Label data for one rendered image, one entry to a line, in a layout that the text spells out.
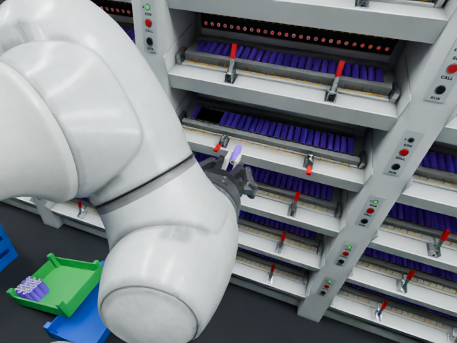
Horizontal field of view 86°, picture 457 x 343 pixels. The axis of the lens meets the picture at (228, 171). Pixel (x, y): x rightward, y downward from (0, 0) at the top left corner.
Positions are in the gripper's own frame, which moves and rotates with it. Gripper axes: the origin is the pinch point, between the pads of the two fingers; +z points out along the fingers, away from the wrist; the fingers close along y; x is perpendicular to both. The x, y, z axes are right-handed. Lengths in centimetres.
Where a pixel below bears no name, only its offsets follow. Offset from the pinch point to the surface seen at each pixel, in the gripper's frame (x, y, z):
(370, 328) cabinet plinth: 65, -73, 36
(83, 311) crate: 84, 45, 16
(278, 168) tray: 4.1, -12.7, 20.8
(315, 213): 17.4, -30.2, 26.5
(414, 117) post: -19.1, -37.5, 11.2
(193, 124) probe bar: -1.1, 17.3, 25.6
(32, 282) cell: 78, 68, 16
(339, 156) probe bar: -4.3, -28.2, 21.0
